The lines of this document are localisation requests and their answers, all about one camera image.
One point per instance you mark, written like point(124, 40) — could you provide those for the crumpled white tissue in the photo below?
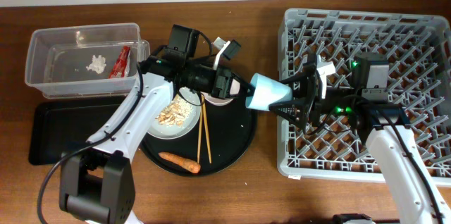
point(98, 64)

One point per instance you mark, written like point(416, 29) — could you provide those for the clear plastic waste bin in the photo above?
point(57, 59)

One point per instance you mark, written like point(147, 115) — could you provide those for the left wooden chopstick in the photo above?
point(199, 143)

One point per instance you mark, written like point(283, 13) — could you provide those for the right wooden chopstick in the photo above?
point(206, 127)

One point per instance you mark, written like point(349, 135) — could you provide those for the wooden chopstick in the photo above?
point(206, 127)
point(199, 143)

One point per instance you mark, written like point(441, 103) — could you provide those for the black object bottom edge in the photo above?
point(352, 218)

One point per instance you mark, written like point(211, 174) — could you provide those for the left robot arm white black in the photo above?
point(96, 182)

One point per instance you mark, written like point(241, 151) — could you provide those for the grey plate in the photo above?
point(173, 132)

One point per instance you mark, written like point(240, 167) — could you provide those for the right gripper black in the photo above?
point(310, 103)

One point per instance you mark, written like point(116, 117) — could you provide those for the grey dishwasher rack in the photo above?
point(418, 50)

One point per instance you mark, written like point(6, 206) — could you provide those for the black rectangular tray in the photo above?
point(64, 125)

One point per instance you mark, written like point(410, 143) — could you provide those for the light blue cup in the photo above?
point(266, 92)

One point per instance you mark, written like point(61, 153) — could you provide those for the white pink bowl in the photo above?
point(216, 101)

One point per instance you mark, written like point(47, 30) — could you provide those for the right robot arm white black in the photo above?
point(383, 128)

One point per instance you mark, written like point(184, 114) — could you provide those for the round black serving tray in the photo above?
point(231, 128)

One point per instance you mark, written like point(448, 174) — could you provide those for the red snack wrapper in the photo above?
point(121, 67)

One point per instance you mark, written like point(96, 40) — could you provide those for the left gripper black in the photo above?
point(225, 78)

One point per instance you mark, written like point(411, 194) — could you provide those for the food scraps on plate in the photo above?
point(176, 113)

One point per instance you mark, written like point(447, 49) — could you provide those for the orange carrot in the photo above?
point(185, 163)

